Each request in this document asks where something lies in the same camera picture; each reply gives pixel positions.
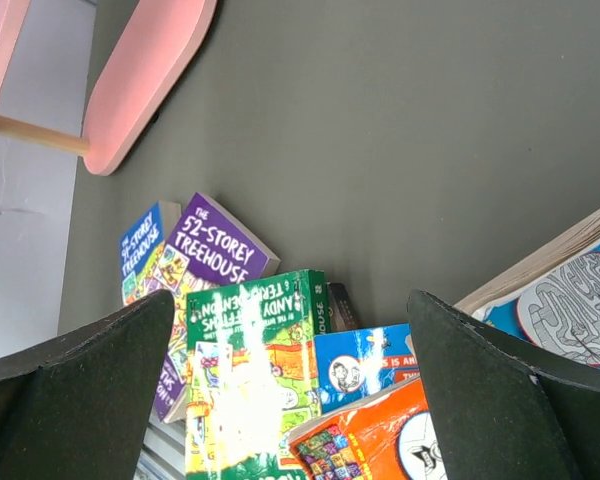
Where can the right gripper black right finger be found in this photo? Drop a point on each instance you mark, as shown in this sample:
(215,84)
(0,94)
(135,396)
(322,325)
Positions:
(503,408)

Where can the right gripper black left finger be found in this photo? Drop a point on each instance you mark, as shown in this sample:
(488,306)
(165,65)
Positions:
(77,406)

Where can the blue 91-Storey Treehouse book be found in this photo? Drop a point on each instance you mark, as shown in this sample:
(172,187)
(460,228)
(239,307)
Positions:
(141,246)

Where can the green 104-Storey Treehouse book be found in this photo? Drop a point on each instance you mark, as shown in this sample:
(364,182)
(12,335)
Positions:
(252,374)

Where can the dark Tale of Two Cities book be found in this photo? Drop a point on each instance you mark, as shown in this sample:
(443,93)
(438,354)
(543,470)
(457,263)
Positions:
(342,314)

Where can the purple 52-Storey Treehouse book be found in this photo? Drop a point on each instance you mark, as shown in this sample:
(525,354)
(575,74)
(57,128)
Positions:
(209,247)

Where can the orange paperback book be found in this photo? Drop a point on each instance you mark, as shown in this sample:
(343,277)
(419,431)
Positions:
(387,435)

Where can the light blue maze activity book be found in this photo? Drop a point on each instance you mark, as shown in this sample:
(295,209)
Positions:
(551,298)

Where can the blue cartoon paperback book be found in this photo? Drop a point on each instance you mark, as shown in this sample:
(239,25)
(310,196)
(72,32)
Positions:
(358,363)

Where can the pink three-tier shelf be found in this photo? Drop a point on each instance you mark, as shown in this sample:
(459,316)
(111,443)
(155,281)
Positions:
(157,44)

